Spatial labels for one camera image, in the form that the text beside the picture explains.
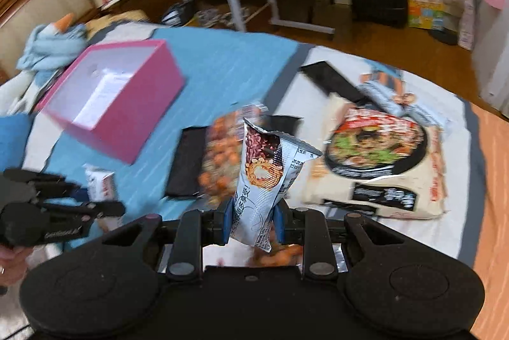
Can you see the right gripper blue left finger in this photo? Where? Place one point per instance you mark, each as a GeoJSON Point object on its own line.
{"type": "Point", "coordinates": [222, 222]}

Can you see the white blue snack bar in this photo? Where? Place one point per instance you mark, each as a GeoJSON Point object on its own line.
{"type": "Point", "coordinates": [382, 96]}

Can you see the silver peanut snack bag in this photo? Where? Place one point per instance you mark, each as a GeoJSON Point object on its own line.
{"type": "Point", "coordinates": [270, 163]}

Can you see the pink cardboard box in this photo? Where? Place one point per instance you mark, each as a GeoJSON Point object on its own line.
{"type": "Point", "coordinates": [114, 94]}

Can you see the dark backpack on floor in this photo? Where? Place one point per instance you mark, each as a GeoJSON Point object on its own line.
{"type": "Point", "coordinates": [179, 14]}

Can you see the black snack packet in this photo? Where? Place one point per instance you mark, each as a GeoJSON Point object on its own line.
{"type": "Point", "coordinates": [183, 179]}
{"type": "Point", "coordinates": [329, 80]}

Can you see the light blue plush blanket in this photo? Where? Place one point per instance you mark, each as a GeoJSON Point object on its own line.
{"type": "Point", "coordinates": [48, 49]}

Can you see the small white red carton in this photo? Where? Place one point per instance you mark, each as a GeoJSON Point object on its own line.
{"type": "Point", "coordinates": [100, 184]}

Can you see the large instant noodle pack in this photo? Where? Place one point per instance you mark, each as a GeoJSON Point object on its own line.
{"type": "Point", "coordinates": [378, 163]}

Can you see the white pink package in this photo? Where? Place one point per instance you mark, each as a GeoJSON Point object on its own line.
{"type": "Point", "coordinates": [466, 33]}

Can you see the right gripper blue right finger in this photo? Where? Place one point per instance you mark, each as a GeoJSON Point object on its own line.
{"type": "Point", "coordinates": [282, 219]}

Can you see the person's left hand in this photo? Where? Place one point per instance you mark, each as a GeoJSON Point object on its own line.
{"type": "Point", "coordinates": [13, 264]}

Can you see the orange snack bag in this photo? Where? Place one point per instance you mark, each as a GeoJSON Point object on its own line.
{"type": "Point", "coordinates": [222, 159]}

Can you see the colourful gift bag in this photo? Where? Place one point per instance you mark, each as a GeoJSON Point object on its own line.
{"type": "Point", "coordinates": [426, 14]}

